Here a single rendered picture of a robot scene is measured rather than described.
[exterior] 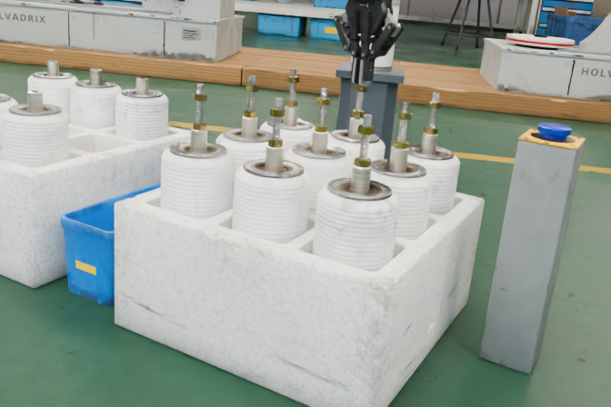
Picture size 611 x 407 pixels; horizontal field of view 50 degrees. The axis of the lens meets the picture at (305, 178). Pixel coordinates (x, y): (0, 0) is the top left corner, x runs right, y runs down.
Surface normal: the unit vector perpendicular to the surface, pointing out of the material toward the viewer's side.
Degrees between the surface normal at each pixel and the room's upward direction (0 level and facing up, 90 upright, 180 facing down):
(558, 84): 90
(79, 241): 92
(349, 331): 90
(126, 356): 0
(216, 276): 90
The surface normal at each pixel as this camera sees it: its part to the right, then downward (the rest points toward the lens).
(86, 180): 0.87, 0.21
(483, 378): 0.08, -0.95
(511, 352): -0.49, 0.22
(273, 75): -0.12, 0.28
